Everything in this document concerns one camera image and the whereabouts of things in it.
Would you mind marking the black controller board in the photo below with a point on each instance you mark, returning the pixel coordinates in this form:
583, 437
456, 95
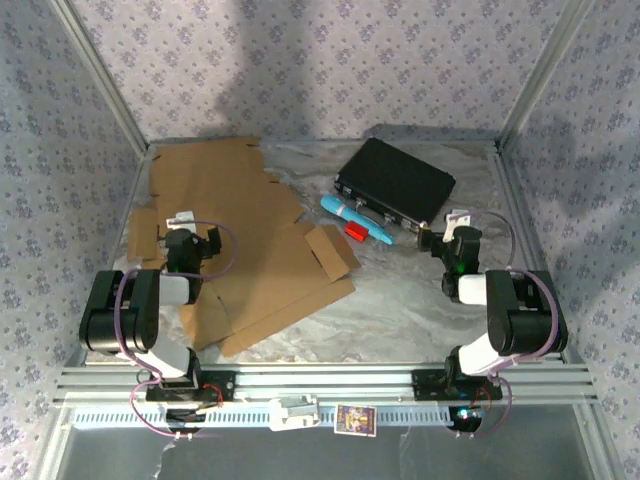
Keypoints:
182, 415
465, 422

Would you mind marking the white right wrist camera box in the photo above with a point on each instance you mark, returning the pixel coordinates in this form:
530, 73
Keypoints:
457, 225

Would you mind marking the white plastic bracket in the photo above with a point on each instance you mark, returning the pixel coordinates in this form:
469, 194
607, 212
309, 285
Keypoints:
292, 415

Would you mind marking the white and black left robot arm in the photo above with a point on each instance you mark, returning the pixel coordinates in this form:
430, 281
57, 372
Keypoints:
115, 325

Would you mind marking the small picture card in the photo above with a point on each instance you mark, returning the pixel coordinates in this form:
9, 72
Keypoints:
355, 420

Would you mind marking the red rectangular block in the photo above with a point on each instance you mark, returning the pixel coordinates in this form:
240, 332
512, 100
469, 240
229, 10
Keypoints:
356, 231

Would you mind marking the black hard carrying case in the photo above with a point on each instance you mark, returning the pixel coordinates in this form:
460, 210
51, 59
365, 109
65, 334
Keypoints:
395, 180

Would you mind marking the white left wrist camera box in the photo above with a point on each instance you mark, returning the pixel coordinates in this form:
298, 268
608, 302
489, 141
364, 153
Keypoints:
180, 219

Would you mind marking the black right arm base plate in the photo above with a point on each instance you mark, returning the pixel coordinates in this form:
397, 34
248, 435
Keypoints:
425, 385

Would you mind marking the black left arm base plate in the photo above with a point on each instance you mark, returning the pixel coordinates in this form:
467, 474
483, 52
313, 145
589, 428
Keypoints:
225, 385

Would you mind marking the grey metal panel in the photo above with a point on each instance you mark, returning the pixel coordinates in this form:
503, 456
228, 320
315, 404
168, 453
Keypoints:
350, 455

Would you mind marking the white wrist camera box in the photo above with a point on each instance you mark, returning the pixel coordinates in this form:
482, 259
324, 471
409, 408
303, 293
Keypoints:
180, 219
457, 225

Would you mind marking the aluminium frame post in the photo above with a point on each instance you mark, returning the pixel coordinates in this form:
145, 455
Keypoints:
101, 75
543, 75

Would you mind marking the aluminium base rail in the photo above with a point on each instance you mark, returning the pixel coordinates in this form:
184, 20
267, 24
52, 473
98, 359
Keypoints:
325, 380

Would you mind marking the aluminium side rail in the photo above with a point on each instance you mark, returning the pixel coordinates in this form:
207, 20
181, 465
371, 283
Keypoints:
525, 225
126, 200

